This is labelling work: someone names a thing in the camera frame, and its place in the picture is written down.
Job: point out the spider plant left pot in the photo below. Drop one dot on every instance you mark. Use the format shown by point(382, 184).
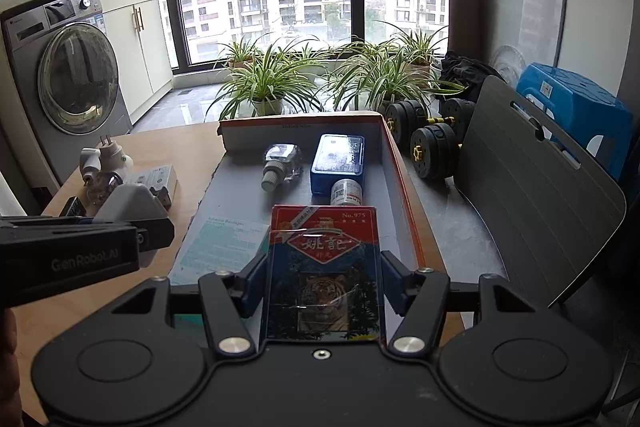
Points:
point(239, 54)

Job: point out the white USB charger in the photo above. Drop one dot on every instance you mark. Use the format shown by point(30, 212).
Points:
point(135, 204)

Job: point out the blue plastic stool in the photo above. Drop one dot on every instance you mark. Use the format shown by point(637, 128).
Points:
point(582, 109)

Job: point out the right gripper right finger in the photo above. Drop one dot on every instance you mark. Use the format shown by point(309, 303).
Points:
point(419, 297)

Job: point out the spider plant centre pot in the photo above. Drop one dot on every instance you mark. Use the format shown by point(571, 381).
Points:
point(275, 77)

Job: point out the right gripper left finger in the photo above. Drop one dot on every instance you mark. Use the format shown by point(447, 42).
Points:
point(227, 300)

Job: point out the white product box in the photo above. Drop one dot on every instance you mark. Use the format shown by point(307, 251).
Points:
point(161, 181)

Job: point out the white medicine bottle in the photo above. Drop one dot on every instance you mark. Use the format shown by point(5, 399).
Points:
point(346, 192)

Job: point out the red blue playing cards box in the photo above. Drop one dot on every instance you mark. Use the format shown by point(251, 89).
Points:
point(324, 275)

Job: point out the white plug-in heater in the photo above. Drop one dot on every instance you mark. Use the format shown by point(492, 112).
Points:
point(89, 164)

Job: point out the black power adapter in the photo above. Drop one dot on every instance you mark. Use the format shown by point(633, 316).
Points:
point(73, 208)

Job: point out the spider plant right pot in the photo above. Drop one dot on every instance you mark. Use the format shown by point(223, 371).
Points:
point(403, 67)

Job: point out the blue tin box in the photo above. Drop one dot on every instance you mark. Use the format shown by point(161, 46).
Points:
point(338, 156)

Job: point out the teal bandage box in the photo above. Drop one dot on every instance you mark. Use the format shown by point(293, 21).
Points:
point(220, 244)

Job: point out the orange-edged cardboard tray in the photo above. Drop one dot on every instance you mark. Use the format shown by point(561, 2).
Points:
point(236, 193)

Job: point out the clear glass refill bottle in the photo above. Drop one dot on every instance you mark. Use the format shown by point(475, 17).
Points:
point(282, 163)

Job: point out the white round fan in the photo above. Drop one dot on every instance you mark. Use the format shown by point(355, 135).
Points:
point(509, 63)

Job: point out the brown rolled mat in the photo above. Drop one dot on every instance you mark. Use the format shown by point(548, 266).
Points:
point(464, 27)

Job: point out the spider plant pot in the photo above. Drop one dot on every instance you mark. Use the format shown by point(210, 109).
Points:
point(403, 67)
point(239, 54)
point(275, 77)

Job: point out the black dumbbell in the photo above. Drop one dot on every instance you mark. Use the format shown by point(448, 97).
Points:
point(433, 144)

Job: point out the grey washing machine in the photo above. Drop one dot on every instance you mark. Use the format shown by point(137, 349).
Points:
point(66, 74)

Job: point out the white cabinet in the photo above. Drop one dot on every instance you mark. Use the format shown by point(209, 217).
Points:
point(136, 32)

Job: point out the black bag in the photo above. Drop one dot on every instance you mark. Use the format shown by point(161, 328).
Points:
point(468, 72)

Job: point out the white plug-in with bottle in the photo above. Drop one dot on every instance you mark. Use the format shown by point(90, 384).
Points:
point(116, 166)

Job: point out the person's left hand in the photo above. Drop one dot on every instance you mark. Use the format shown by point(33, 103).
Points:
point(10, 400)

